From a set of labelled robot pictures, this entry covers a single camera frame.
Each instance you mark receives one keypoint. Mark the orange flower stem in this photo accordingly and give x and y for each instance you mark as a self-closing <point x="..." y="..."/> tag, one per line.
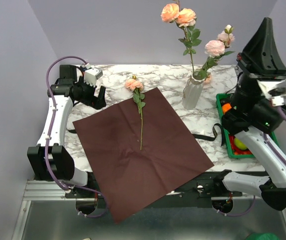
<point x="185" y="19"/>

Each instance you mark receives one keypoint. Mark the pink flower stem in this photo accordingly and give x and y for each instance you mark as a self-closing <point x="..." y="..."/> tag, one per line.
<point x="216" y="49"/>

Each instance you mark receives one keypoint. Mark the black ribbon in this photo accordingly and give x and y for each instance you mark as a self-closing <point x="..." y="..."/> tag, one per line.
<point x="215" y="135"/>

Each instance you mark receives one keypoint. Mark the green plastic tray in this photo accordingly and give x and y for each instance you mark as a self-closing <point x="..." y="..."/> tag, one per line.
<point x="234" y="121"/>

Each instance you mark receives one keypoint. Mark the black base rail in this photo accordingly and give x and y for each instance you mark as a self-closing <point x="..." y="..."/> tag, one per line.
<point x="200" y="192"/>

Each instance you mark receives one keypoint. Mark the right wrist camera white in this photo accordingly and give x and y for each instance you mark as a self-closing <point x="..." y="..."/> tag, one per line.
<point x="274" y="91"/>

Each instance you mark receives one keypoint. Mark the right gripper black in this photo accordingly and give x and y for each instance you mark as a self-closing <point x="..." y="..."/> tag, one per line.
<point x="262" y="52"/>

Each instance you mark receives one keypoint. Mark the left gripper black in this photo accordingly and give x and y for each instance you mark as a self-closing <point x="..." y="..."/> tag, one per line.
<point x="100" y="102"/>

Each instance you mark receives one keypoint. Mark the dark red wrapping paper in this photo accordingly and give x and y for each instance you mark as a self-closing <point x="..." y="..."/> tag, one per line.
<point x="137" y="158"/>

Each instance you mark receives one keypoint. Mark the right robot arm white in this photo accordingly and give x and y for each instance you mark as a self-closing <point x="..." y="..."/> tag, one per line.
<point x="272" y="187"/>

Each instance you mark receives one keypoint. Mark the green object at bottom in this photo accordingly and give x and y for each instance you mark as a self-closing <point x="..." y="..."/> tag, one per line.
<point x="262" y="236"/>

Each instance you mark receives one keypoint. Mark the toy green apple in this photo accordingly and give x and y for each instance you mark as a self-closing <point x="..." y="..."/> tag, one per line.
<point x="240" y="145"/>

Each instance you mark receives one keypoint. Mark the toy orange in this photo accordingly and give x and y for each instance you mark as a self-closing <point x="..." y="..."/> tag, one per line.
<point x="226" y="107"/>

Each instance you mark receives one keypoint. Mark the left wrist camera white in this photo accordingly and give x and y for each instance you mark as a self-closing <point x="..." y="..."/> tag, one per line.
<point x="92" y="75"/>

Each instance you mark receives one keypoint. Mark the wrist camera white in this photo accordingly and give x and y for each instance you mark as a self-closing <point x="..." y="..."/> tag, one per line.
<point x="274" y="91"/>
<point x="92" y="75"/>

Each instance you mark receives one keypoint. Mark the white ribbed vase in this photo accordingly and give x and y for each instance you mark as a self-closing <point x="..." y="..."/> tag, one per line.
<point x="192" y="92"/>

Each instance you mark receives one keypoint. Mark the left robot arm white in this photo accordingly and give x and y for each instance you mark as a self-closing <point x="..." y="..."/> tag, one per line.
<point x="49" y="158"/>

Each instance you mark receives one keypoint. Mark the pink flower bunch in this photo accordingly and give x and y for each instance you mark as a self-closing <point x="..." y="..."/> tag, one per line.
<point x="136" y="87"/>

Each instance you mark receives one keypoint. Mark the toy red chili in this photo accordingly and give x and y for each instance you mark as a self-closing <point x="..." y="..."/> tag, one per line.
<point x="235" y="150"/>

